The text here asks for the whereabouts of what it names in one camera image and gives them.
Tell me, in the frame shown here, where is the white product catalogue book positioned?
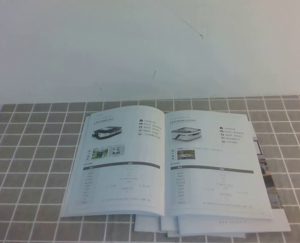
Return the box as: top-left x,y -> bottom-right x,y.
59,105 -> 274,221

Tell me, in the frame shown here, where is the grey white-checked tablecloth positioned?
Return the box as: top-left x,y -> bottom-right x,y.
0,95 -> 300,243

